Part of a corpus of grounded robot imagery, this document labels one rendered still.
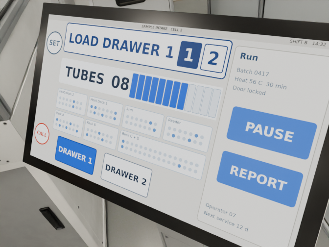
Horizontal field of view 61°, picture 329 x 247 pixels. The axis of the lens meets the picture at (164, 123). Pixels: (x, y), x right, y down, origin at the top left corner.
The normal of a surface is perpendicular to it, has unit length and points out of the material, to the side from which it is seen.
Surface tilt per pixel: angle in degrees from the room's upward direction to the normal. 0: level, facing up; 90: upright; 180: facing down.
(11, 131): 90
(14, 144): 90
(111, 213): 0
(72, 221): 90
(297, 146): 50
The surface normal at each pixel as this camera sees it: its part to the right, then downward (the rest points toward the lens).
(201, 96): -0.46, 0.04
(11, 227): 0.18, 0.66
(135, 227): -0.15, -0.72
